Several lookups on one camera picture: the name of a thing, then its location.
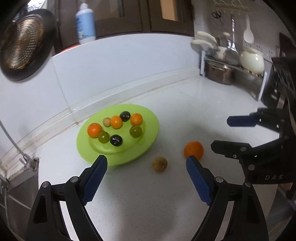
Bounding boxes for orange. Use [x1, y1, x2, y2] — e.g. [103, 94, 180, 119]
[110, 115, 123, 130]
[183, 141, 204, 161]
[87, 123, 103, 138]
[130, 113, 143, 126]

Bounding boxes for brown round fruit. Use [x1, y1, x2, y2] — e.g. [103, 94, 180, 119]
[152, 157, 168, 173]

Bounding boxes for green lime fruit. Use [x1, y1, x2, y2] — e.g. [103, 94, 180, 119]
[98, 131, 110, 144]

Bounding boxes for green tomato with stem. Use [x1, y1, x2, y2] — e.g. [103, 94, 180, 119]
[129, 126, 142, 138]

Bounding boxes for dark purple fruit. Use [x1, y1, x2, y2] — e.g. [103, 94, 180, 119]
[119, 111, 131, 122]
[109, 134, 123, 147]

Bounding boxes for small brown fruit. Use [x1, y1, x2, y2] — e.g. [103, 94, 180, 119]
[103, 118, 111, 128]

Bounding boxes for steel sink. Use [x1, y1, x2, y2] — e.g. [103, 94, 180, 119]
[1, 171, 39, 240]

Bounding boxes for dish rack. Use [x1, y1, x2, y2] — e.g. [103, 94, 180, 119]
[200, 50, 267, 101]

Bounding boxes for tall chrome faucet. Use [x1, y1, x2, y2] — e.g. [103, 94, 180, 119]
[0, 121, 39, 171]

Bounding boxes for white ceramic pot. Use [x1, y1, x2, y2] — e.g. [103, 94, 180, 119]
[240, 46, 265, 75]

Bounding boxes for steel ladle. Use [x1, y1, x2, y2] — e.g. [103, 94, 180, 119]
[224, 15, 239, 66]

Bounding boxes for white hanging rice paddle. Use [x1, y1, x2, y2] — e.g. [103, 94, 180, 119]
[243, 15, 254, 44]

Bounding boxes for hanging scissors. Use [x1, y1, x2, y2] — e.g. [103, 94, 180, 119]
[212, 10, 224, 25]

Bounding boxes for black pan with strainer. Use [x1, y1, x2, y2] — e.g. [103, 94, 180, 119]
[1, 9, 57, 81]

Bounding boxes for blue white bottle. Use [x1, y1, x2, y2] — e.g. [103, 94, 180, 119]
[75, 1, 96, 45]

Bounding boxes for white spoon handle lower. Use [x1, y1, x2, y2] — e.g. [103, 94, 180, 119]
[191, 39, 214, 49]

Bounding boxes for white spoon handle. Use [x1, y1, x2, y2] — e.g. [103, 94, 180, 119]
[196, 31, 218, 44]
[191, 39, 214, 49]

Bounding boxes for white spoon handle upper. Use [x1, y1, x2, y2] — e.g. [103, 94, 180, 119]
[196, 31, 218, 44]

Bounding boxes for dark wooden window frame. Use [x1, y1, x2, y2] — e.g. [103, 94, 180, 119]
[48, 0, 194, 53]

